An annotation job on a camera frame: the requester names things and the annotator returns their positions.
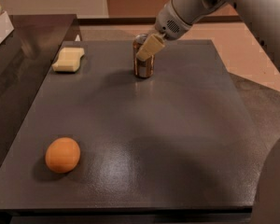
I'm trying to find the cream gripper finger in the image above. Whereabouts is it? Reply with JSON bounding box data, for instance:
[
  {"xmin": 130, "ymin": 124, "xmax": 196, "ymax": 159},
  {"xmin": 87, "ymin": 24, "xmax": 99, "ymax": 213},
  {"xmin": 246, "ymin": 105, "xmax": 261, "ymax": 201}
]
[{"xmin": 136, "ymin": 33, "xmax": 165, "ymax": 61}]

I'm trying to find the orange soda can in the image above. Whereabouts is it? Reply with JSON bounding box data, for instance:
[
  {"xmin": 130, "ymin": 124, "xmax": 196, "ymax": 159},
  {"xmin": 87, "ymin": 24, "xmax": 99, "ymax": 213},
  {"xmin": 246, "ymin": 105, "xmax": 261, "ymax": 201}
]
[{"xmin": 133, "ymin": 34, "xmax": 154, "ymax": 78}]

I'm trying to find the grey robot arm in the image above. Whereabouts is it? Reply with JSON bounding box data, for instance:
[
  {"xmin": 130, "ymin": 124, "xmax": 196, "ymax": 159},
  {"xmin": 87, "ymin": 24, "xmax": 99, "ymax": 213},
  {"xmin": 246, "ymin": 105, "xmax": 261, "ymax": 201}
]
[{"xmin": 136, "ymin": 0, "xmax": 280, "ymax": 224}]

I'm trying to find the yellow sponge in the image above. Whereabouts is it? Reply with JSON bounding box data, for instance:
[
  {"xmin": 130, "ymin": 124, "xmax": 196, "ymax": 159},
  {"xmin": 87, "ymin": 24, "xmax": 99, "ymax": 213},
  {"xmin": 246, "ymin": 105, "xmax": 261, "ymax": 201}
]
[{"xmin": 52, "ymin": 48, "xmax": 85, "ymax": 73}]

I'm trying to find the orange fruit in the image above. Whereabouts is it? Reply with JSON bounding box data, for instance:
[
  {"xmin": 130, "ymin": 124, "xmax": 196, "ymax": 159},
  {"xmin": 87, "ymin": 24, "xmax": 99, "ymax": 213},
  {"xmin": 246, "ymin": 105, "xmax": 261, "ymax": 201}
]
[{"xmin": 45, "ymin": 137, "xmax": 80, "ymax": 174}]

